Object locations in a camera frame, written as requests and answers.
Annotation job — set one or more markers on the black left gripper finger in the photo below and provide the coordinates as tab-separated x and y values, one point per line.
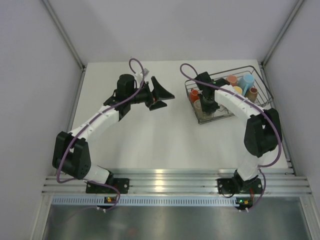
159	92
157	105

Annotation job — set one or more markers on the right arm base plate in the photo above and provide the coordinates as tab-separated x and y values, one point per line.
231	186

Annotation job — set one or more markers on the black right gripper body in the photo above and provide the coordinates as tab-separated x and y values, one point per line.
208	106

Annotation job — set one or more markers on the grey wire dish rack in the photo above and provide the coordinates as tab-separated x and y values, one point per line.
264	97

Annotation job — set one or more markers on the dark brown mug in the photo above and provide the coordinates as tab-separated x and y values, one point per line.
252	94

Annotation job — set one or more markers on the pink ceramic mug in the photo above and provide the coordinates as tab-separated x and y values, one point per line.
233	80

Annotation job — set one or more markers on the yellow ceramic mug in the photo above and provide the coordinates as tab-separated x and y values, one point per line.
238	89

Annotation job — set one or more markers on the perforated cable duct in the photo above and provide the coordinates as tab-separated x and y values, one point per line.
179	201

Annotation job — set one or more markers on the fluted beige small cup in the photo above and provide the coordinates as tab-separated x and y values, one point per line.
197	105

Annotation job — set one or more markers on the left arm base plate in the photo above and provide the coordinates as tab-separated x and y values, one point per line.
121	184

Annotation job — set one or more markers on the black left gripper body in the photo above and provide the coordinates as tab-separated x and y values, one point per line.
145	96

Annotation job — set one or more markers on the grey-brown stoneware cup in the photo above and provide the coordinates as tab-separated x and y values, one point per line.
207	116

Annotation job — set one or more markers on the aluminium mounting rail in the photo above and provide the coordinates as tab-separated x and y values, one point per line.
280	182

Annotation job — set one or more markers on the small orange cup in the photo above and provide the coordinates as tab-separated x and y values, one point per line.
194	95

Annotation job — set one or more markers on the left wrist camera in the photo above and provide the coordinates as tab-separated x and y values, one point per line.
142	74

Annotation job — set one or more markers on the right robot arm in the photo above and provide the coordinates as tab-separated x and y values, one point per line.
262	137

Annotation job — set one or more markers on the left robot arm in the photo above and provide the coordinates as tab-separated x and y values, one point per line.
71	151

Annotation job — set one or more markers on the light blue ceramic mug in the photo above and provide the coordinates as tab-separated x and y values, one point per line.
245	83

